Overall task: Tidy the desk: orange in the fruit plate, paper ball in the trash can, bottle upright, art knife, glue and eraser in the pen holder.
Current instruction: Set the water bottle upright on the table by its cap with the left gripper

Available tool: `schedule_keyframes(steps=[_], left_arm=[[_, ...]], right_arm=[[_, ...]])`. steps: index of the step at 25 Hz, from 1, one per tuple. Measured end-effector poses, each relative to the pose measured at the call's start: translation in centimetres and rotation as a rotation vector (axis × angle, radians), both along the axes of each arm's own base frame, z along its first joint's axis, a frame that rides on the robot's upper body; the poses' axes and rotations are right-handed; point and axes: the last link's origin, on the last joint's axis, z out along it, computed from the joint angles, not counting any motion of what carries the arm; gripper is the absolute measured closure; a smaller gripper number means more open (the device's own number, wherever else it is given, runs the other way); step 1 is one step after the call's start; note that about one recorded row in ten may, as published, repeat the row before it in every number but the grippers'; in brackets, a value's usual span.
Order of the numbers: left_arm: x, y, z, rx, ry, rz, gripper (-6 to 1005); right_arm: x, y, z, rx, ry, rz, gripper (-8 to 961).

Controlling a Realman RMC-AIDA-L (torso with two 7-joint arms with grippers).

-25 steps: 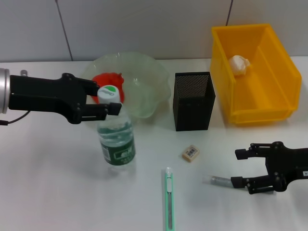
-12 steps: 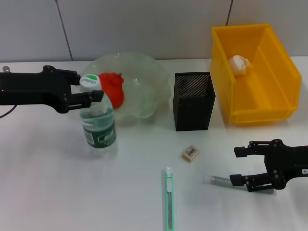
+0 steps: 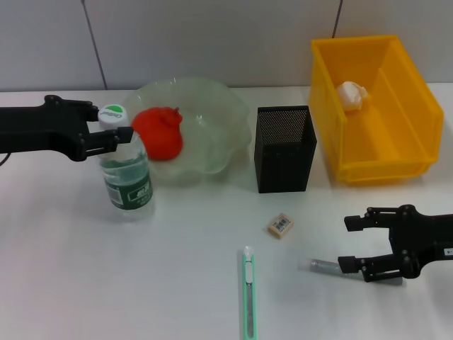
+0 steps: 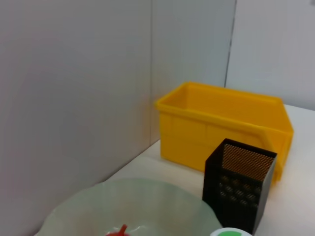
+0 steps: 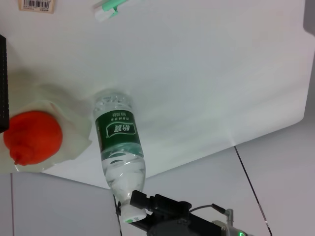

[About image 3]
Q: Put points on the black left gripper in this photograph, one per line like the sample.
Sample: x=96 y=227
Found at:
x=42 y=131

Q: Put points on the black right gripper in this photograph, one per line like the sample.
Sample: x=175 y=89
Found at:
x=424 y=237

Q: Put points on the orange fruit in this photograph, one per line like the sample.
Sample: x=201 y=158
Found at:
x=159 y=138

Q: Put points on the clear green-label water bottle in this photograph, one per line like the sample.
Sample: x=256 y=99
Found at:
x=131 y=191

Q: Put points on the green utility knife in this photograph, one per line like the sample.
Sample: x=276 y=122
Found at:
x=249 y=294

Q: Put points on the white paper ball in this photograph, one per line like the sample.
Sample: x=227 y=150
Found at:
x=352 y=95

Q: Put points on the beige eraser with barcode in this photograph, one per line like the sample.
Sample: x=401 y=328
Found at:
x=280 y=225

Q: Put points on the green glass fruit plate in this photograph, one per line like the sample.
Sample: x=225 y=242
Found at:
x=212 y=141

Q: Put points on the black mesh pen holder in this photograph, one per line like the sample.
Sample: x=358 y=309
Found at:
x=283 y=166

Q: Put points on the yellow plastic bin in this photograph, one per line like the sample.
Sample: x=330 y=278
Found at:
x=382 y=148

